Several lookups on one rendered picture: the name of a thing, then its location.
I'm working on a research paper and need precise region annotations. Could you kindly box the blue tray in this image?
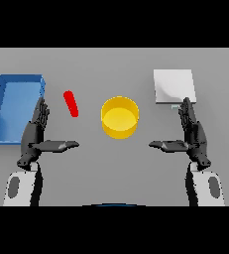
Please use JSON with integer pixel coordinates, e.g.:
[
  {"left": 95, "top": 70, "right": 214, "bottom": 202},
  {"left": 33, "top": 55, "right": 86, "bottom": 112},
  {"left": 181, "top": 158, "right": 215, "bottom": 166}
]
[{"left": 0, "top": 73, "right": 47, "bottom": 146}]

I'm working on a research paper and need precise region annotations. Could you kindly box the yellow bowl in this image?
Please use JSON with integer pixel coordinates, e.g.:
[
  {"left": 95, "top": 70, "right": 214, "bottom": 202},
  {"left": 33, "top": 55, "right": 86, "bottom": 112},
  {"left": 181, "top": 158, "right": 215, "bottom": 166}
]
[{"left": 100, "top": 95, "right": 141, "bottom": 140}]

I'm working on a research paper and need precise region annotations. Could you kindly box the pale square measuring scale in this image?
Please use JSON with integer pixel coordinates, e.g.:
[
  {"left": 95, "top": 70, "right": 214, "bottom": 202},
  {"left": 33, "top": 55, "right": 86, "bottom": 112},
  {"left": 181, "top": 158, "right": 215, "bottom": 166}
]
[{"left": 153, "top": 68, "right": 197, "bottom": 109}]

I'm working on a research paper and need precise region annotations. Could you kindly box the red beaker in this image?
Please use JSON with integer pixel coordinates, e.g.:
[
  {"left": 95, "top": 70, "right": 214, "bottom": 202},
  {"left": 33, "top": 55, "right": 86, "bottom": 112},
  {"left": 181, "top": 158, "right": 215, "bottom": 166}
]
[{"left": 62, "top": 89, "right": 79, "bottom": 118}]

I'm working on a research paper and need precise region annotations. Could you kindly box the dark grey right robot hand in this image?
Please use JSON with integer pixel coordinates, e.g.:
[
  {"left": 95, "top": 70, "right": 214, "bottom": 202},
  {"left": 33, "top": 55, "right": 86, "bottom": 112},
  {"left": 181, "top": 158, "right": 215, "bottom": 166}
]
[{"left": 148, "top": 96, "right": 212, "bottom": 172}]

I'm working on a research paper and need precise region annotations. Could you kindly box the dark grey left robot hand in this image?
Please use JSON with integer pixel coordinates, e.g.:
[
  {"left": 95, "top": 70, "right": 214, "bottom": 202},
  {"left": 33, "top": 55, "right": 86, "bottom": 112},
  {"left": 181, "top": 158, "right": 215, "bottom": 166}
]
[{"left": 16, "top": 96, "right": 80, "bottom": 171}]

